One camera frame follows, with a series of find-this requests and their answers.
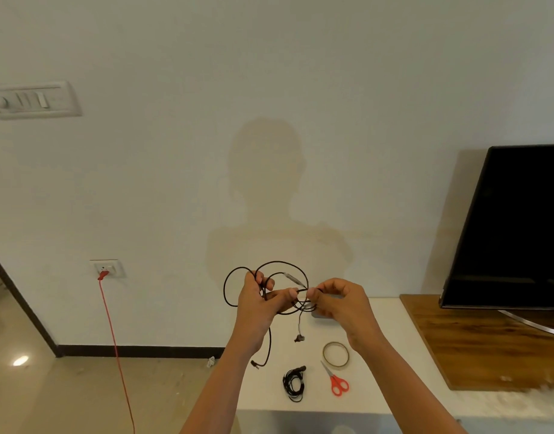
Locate person's right forearm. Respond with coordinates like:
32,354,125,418
351,332,467,434

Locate silver television stand leg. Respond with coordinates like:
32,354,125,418
498,309,554,338

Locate black earphones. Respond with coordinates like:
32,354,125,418
282,365,308,403

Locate black earphone cable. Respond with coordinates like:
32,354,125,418
224,260,325,370

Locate black television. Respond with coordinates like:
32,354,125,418
439,143,554,311

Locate white wall socket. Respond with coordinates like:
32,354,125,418
89,259,126,280

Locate red power cable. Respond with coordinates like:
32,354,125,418
97,269,136,434

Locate person's right hand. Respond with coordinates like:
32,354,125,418
306,278,388,354

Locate person's left forearm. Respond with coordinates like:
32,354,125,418
180,338,258,434

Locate white wall switch panel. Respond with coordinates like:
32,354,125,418
0,81,83,121

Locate person's left hand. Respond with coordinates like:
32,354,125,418
227,271,300,357

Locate wooden board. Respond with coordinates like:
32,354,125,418
399,294,554,392

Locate clear tape roll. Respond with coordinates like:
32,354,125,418
322,341,352,370

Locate red scissors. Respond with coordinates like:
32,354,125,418
320,360,351,398

